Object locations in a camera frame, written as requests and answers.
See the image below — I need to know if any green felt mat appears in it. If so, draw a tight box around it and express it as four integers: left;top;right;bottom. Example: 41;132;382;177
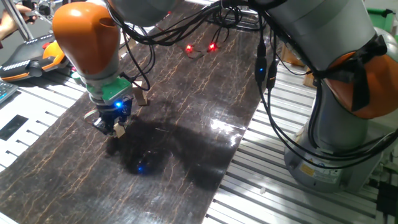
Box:
366;7;396;34

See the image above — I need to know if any black handheld device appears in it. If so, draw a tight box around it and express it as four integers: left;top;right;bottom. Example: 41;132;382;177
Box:
22;0;37;23

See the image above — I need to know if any aluminium post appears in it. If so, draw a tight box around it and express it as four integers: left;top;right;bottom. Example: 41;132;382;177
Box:
0;0;34;41

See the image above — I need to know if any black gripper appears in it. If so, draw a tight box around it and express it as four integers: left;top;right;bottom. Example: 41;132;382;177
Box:
92;96;134;136

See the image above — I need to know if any black box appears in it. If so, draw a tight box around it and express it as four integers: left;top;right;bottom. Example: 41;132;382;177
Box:
376;182;398;218

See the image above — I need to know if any black wrist cable bundle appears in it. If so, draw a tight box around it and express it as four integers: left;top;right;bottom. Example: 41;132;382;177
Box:
105;0;268;91

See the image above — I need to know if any person's hand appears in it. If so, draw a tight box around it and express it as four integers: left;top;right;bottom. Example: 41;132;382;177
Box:
0;4;34;41

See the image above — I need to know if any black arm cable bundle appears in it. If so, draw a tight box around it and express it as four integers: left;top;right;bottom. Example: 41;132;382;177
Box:
253;18;398;170

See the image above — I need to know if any black velcro strap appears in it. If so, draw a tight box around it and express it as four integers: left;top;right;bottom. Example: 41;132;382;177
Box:
313;34;389;113

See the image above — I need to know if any black and orange teach pendant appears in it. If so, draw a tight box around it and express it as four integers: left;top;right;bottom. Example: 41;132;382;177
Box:
0;33;68;83

